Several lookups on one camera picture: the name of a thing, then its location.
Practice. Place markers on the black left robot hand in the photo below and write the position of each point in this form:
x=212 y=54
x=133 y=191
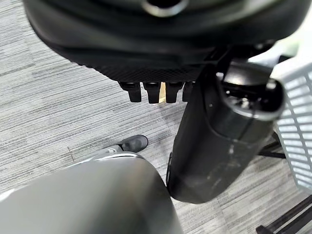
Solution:
x=151 y=48

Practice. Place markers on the white slatted plastic basket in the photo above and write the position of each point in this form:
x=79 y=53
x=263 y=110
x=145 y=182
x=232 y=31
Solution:
x=296 y=122

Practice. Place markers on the dark robot foot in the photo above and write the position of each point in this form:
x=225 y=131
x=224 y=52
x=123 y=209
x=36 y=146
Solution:
x=135 y=142

